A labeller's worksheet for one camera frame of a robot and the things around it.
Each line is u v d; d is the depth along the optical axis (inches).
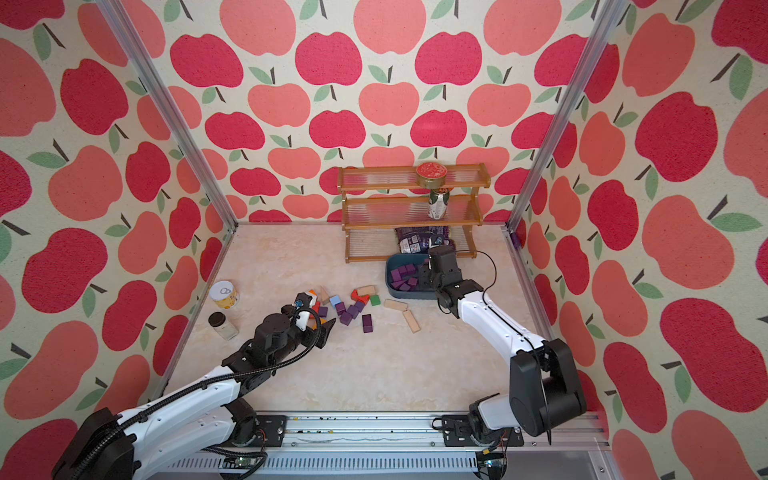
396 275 40.2
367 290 39.6
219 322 32.9
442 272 26.0
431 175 35.7
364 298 38.8
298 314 27.3
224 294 37.4
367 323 36.7
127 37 28.6
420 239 41.7
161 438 18.3
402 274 40.7
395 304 38.8
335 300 37.8
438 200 37.6
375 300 38.8
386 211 47.3
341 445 28.9
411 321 36.7
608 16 27.5
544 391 15.8
